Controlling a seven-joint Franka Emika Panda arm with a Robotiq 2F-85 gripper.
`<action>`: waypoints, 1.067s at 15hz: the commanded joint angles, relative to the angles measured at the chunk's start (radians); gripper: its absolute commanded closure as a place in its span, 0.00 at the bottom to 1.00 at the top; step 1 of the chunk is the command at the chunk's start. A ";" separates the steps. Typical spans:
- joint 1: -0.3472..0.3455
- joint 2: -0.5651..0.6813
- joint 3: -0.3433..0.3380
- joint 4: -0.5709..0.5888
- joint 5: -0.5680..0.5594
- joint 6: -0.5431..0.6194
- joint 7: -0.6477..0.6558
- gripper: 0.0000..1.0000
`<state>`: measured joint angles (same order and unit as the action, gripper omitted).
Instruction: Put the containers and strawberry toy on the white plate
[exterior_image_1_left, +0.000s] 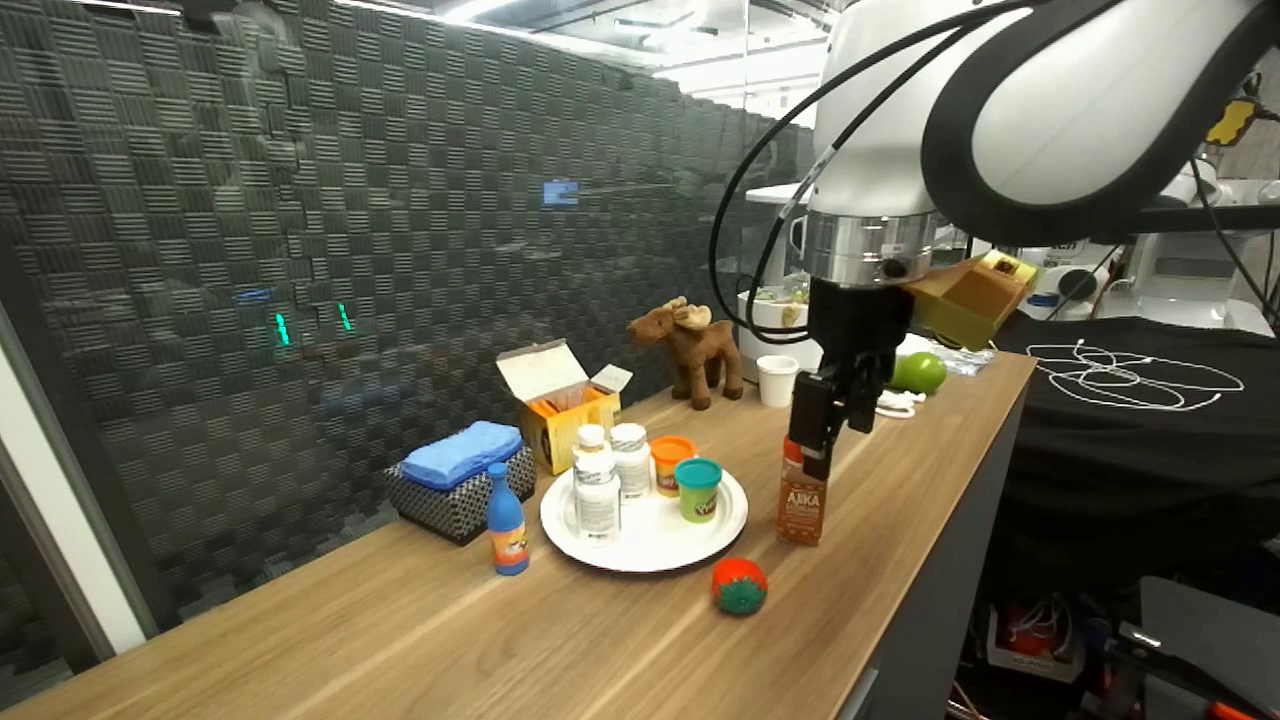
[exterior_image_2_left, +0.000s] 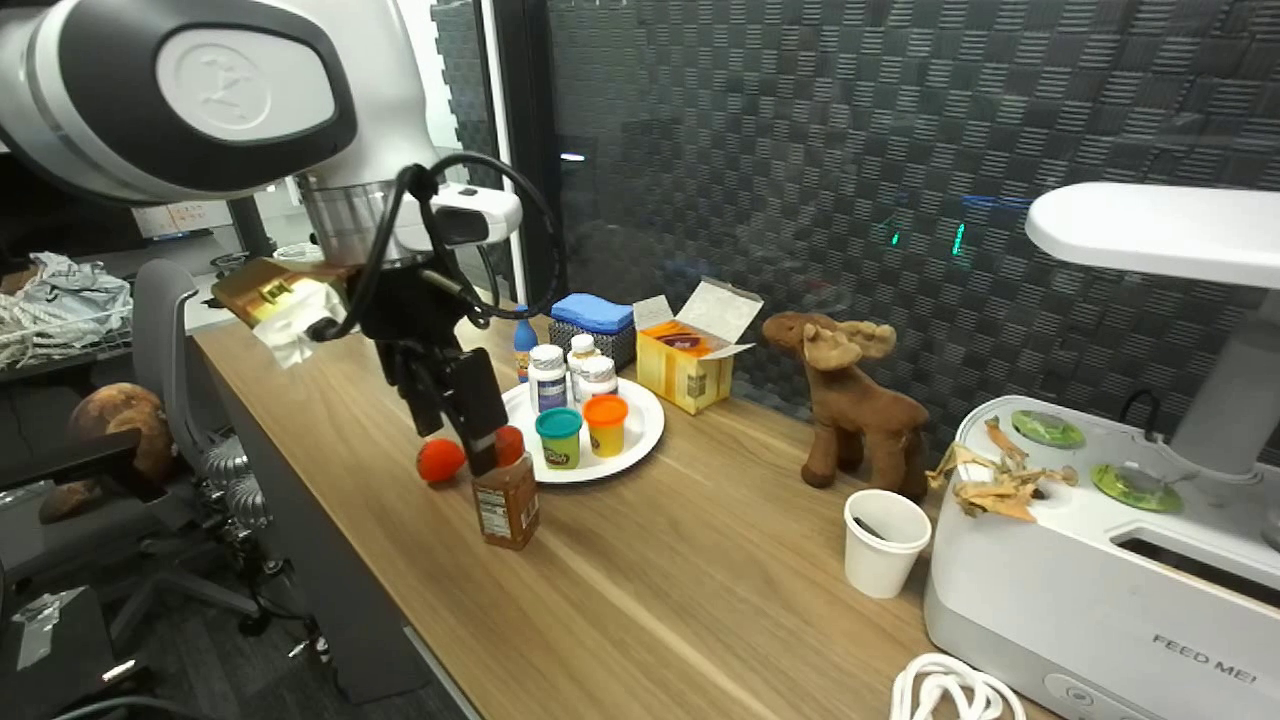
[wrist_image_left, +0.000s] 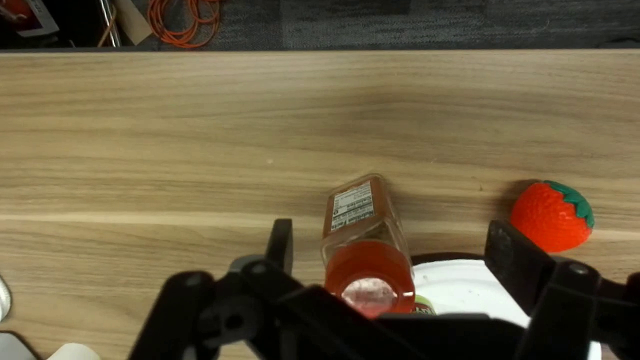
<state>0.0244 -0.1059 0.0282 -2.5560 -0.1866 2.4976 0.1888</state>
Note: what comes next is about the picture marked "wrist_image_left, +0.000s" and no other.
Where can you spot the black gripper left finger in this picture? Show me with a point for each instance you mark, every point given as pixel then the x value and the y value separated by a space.
pixel 213 321

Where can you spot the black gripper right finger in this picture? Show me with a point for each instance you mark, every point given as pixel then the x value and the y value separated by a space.
pixel 566 313

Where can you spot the orange lid spice jar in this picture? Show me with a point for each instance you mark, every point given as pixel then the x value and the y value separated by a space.
pixel 361 220

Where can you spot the red strawberry toy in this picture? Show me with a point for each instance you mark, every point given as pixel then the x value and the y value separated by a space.
pixel 550 216

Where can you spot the white paper plate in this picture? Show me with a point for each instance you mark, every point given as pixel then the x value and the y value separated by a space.
pixel 461 291

